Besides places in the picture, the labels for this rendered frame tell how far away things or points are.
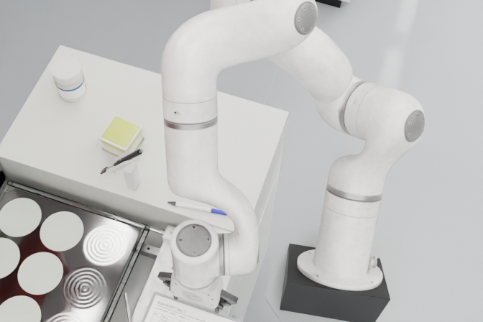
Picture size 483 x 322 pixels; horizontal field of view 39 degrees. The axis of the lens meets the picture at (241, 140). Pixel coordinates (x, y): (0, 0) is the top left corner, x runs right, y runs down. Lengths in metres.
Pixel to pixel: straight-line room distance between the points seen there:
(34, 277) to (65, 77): 0.46
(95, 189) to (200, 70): 0.63
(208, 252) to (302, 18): 0.42
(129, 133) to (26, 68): 1.54
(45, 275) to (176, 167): 0.58
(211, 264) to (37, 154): 0.63
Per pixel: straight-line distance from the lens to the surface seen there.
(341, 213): 1.47
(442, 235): 2.74
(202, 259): 1.19
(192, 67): 1.08
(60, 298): 1.61
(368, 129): 1.40
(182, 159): 1.14
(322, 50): 1.26
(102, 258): 1.62
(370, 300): 1.51
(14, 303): 1.63
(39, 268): 1.64
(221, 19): 1.10
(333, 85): 1.31
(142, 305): 1.59
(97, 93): 1.76
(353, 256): 1.50
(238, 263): 1.23
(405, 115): 1.37
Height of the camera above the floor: 2.39
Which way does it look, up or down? 59 degrees down
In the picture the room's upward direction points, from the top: 3 degrees clockwise
